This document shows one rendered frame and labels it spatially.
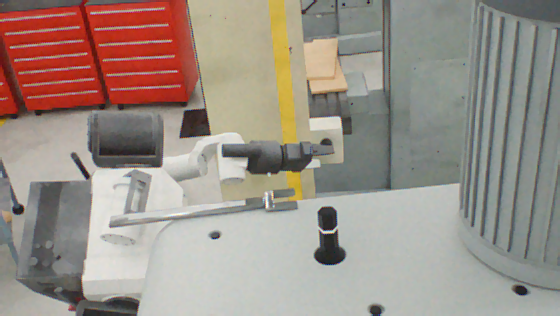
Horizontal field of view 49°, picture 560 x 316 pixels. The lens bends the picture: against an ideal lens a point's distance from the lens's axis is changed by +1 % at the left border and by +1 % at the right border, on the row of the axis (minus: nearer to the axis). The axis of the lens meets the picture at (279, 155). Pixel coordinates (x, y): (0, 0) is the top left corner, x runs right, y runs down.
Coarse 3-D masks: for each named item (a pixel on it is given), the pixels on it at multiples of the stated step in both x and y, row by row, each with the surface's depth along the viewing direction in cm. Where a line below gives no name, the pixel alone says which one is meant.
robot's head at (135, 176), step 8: (128, 176) 110; (136, 176) 108; (144, 176) 110; (152, 176) 111; (136, 184) 108; (144, 184) 110; (128, 192) 107; (144, 192) 109; (128, 200) 106; (144, 200) 108; (128, 208) 106; (144, 208) 108
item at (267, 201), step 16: (272, 192) 80; (288, 192) 80; (176, 208) 79; (192, 208) 79; (208, 208) 78; (224, 208) 78; (240, 208) 78; (256, 208) 78; (272, 208) 77; (288, 208) 77; (112, 224) 78; (128, 224) 78
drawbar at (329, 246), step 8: (320, 208) 67; (328, 208) 67; (320, 216) 66; (328, 216) 66; (336, 216) 66; (320, 224) 67; (328, 224) 66; (336, 224) 67; (320, 232) 67; (336, 232) 67; (320, 240) 68; (328, 240) 67; (336, 240) 68; (320, 248) 69; (328, 248) 68; (336, 248) 68; (320, 256) 70; (328, 256) 68; (336, 256) 69; (328, 264) 69; (336, 264) 69
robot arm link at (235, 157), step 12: (228, 144) 146; (240, 144) 147; (252, 144) 148; (228, 156) 146; (240, 156) 147; (252, 156) 148; (264, 156) 151; (228, 168) 148; (240, 168) 149; (252, 168) 151; (264, 168) 152; (228, 180) 149; (240, 180) 150
